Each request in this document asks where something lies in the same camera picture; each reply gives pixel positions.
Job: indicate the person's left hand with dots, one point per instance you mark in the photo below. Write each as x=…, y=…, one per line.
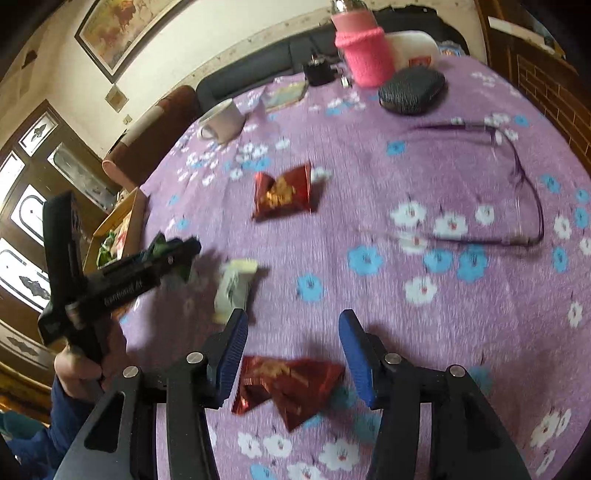
x=76, y=372

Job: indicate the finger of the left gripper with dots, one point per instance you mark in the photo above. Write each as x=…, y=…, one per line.
x=139, y=273

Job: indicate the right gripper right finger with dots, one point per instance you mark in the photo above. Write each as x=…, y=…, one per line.
x=468, y=439

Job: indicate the black glasses case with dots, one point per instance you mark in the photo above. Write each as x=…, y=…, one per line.
x=412, y=91

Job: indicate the green snack bag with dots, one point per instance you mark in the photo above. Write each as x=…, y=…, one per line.
x=171, y=257

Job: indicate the wooden sideboard cabinet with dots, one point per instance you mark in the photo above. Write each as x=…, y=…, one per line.
x=549, y=82

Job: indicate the dark red foil snack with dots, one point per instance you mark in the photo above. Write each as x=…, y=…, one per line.
x=289, y=192
x=299, y=388

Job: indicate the wooden glass doors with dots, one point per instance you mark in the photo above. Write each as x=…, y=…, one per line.
x=42, y=159

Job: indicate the white ceramic mug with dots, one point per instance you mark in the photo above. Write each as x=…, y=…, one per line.
x=222, y=123

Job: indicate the purple frame eyeglasses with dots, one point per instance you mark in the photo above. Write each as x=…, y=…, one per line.
x=448, y=186

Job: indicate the pink knitted sleeve bottle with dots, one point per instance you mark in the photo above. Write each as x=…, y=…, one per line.
x=363, y=43

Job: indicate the white cream snack packet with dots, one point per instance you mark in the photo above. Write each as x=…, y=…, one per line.
x=233, y=289

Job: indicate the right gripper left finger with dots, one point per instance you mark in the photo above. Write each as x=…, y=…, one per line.
x=118, y=439

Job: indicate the cardboard tray box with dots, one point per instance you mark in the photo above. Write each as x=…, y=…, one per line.
x=119, y=235

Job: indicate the brown armchair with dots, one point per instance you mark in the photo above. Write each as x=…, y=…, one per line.
x=139, y=151

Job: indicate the nail clipper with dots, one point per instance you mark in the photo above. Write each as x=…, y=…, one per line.
x=346, y=83

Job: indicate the black leather sofa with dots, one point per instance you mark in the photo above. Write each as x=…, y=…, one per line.
x=288, y=56

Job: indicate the white round object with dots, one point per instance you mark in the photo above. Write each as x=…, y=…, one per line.
x=412, y=48

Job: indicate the framed horse painting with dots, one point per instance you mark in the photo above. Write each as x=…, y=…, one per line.
x=113, y=32

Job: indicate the black small container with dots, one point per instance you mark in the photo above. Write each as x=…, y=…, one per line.
x=319, y=71

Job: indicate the purple floral tablecloth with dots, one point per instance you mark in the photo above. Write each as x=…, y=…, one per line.
x=517, y=319

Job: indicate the small booklet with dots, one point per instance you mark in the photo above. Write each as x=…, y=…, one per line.
x=284, y=96

